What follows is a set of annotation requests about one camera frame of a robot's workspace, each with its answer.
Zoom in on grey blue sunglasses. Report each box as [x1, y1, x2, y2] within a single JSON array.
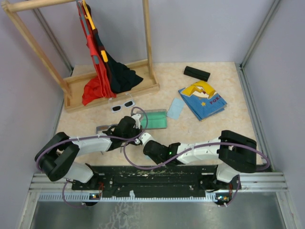
[[96, 124, 117, 136]]

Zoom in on grey glasses case green lining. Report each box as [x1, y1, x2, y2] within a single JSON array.
[[138, 109, 167, 130]]

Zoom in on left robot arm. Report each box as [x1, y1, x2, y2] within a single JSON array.
[[34, 114, 142, 189]]

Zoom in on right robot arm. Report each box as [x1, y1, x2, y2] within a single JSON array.
[[140, 130, 256, 189]]

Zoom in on white sunglasses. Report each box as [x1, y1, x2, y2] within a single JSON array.
[[111, 93, 135, 113]]

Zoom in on light blue flat lens cloth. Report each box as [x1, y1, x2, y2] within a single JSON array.
[[167, 98, 184, 120]]

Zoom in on red hanging garment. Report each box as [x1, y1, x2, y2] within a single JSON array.
[[76, 2, 117, 99]]

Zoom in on black hanging garment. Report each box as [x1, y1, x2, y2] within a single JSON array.
[[94, 33, 144, 94]]

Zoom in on wooden clothes rack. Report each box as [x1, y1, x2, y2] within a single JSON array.
[[1, 0, 160, 112]]

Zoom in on blue yellow folded cloth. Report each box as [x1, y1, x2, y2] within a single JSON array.
[[178, 81, 227, 121]]

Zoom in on grey red clothes hanger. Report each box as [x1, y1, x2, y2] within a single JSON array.
[[76, 0, 100, 65]]

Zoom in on black glasses case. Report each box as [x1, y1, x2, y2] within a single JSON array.
[[183, 66, 210, 82]]

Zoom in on yellow clothes hanger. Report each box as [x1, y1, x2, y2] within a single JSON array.
[[82, 0, 108, 62]]

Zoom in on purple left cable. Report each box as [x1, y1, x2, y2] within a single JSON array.
[[35, 106, 149, 208]]

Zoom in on purple cable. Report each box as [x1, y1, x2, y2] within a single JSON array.
[[35, 106, 149, 208], [123, 139, 271, 208]]

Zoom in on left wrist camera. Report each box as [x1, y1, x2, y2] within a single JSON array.
[[131, 114, 142, 129]]

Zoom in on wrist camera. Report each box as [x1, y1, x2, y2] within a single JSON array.
[[131, 114, 142, 129], [138, 132, 154, 146]]

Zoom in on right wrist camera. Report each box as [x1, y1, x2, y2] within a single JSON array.
[[138, 132, 154, 146]]

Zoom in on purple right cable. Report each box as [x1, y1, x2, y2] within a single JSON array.
[[123, 139, 271, 208]]

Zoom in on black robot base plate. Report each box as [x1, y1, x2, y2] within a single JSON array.
[[72, 166, 238, 198]]

